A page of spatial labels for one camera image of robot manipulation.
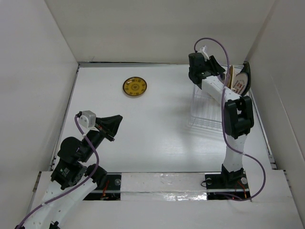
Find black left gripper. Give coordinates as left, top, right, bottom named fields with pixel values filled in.
left=81, top=114, right=123, bottom=161

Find bamboo weave pattern tray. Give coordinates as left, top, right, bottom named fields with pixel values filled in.
left=226, top=65, right=236, bottom=89

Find white plate red characters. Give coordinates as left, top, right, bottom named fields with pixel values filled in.
left=231, top=73, right=246, bottom=95

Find yellow brown patterned plate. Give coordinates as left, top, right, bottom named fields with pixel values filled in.
left=122, top=77, right=148, bottom=97

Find purple round plate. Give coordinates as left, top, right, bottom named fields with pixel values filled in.
left=219, top=73, right=226, bottom=84

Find black floral square plate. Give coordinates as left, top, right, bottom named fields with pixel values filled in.
left=240, top=61, right=251, bottom=96

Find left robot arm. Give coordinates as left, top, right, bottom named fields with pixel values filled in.
left=16, top=110, right=123, bottom=229

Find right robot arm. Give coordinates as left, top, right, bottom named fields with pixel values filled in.
left=188, top=52, right=254, bottom=187

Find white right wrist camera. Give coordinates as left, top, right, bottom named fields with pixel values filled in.
left=198, top=45, right=210, bottom=61

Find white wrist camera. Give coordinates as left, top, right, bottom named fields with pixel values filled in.
left=76, top=110, right=96, bottom=129
left=198, top=45, right=210, bottom=61

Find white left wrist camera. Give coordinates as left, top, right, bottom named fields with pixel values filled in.
left=76, top=110, right=96, bottom=129

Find white wire dish rack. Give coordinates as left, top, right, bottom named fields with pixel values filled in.
left=189, top=85, right=222, bottom=131

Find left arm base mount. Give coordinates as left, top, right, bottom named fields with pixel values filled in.
left=84, top=173, right=122, bottom=201

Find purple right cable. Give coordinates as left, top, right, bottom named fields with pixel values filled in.
left=193, top=38, right=265, bottom=201

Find purple cable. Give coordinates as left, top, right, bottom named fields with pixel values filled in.
left=193, top=38, right=265, bottom=201
left=14, top=114, right=100, bottom=229

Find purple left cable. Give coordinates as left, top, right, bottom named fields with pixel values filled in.
left=14, top=114, right=100, bottom=229

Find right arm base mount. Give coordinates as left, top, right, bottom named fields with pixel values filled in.
left=201, top=166, right=251, bottom=200

